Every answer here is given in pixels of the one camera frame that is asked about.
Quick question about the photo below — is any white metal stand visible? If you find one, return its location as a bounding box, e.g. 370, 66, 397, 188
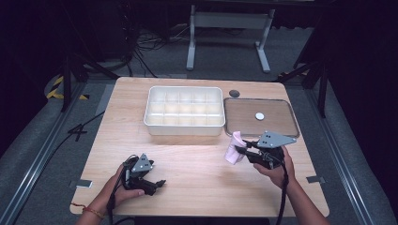
185, 4, 277, 74

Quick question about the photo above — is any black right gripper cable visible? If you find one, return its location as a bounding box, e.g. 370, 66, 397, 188
275, 156, 289, 225

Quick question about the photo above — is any bundle of floor cables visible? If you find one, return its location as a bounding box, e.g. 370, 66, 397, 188
123, 22, 191, 79

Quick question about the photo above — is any black tripod stand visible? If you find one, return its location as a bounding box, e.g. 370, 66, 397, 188
276, 57, 330, 119
60, 51, 120, 113

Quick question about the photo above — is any black floor tape mark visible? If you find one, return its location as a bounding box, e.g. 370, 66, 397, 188
67, 124, 89, 143

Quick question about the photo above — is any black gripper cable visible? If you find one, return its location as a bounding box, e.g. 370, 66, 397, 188
106, 154, 139, 225
275, 156, 289, 225

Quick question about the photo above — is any pink cloth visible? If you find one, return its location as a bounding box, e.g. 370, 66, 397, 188
223, 130, 248, 166

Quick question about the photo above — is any yellow black floor tape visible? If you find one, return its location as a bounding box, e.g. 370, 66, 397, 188
46, 75, 91, 101

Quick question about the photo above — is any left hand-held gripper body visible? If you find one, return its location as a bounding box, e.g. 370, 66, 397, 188
122, 153, 158, 197

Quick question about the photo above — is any person's left hand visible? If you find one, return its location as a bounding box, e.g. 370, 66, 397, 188
100, 164, 146, 208

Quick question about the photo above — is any white compartment storage box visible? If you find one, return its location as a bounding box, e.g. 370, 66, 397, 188
143, 85, 226, 137

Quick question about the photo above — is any person's right hand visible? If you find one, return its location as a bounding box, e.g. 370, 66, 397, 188
253, 145, 298, 190

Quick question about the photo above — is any red string bracelet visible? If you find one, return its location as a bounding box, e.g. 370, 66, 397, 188
70, 202, 106, 219

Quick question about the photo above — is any aluminium floor rail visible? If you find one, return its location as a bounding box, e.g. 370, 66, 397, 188
0, 82, 87, 225
303, 87, 375, 225

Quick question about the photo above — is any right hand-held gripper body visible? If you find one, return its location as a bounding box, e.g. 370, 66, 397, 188
247, 130, 298, 171

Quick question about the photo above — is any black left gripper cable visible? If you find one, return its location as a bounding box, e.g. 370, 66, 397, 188
106, 154, 139, 225

